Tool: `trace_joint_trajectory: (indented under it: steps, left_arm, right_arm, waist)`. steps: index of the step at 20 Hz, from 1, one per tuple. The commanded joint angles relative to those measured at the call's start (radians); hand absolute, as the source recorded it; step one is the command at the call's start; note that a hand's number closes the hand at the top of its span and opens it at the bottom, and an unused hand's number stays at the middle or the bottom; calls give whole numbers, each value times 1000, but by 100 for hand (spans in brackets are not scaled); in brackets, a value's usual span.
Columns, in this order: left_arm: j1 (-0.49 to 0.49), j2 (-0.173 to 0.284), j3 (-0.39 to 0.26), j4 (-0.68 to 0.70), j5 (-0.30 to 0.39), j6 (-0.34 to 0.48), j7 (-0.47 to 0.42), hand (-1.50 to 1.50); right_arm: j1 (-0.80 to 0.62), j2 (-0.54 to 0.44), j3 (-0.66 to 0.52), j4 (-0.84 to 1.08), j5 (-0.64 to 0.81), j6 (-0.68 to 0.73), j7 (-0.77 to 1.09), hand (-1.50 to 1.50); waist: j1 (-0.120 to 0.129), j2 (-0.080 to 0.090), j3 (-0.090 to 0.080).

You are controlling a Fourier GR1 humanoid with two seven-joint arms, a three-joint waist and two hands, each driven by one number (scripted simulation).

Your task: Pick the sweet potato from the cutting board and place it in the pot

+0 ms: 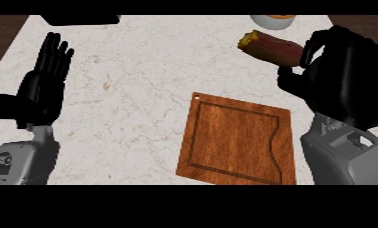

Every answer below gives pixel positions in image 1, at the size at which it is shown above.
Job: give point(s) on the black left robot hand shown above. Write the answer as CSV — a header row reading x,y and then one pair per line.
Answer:
x,y
42,87

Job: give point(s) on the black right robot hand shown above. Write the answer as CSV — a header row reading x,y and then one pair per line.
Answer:
x,y
340,78

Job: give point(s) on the reddish brown sweet potato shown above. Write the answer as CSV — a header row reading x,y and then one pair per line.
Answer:
x,y
272,49

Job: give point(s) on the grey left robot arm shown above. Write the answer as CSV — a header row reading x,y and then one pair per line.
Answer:
x,y
27,158

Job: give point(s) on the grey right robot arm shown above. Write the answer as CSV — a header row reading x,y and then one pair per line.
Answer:
x,y
340,155

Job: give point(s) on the grey pot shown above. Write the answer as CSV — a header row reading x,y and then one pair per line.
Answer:
x,y
274,21

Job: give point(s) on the brown wooden cutting board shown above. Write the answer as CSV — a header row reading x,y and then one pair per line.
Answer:
x,y
238,140

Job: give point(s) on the black appliance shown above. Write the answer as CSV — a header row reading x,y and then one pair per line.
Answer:
x,y
82,19

